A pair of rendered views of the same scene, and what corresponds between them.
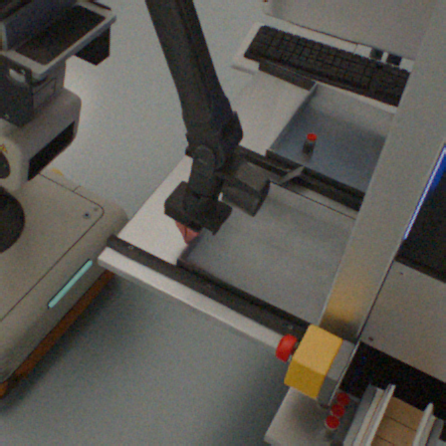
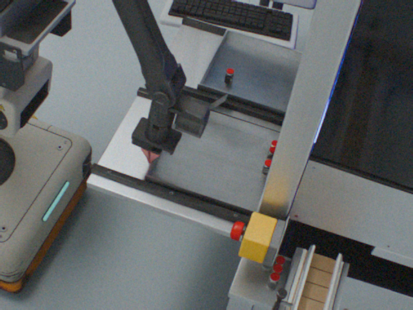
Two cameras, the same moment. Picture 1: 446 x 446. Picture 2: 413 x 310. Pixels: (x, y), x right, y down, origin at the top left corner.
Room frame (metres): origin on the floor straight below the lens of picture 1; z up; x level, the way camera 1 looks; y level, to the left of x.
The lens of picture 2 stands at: (-0.07, 0.08, 2.09)
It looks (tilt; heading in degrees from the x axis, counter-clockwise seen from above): 49 degrees down; 351
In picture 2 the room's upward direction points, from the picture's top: 10 degrees clockwise
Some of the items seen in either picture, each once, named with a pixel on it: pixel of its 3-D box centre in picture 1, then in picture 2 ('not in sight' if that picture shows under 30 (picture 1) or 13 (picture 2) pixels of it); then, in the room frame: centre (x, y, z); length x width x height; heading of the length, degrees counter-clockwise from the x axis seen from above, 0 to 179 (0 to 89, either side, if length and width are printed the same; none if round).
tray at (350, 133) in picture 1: (364, 151); (270, 77); (1.25, -0.27, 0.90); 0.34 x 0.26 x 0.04; 70
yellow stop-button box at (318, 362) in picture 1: (318, 363); (261, 238); (0.66, -0.18, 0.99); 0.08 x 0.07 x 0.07; 70
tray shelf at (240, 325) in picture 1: (299, 196); (226, 117); (1.12, -0.14, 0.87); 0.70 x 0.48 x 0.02; 160
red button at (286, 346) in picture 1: (290, 349); (240, 232); (0.67, -0.14, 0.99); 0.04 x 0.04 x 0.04; 70
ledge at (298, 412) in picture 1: (321, 425); (266, 280); (0.63, -0.21, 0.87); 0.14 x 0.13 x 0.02; 70
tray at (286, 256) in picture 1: (294, 257); (230, 163); (0.94, -0.14, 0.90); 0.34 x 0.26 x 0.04; 71
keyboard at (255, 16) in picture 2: (329, 63); (231, 12); (1.65, -0.19, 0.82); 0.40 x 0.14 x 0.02; 78
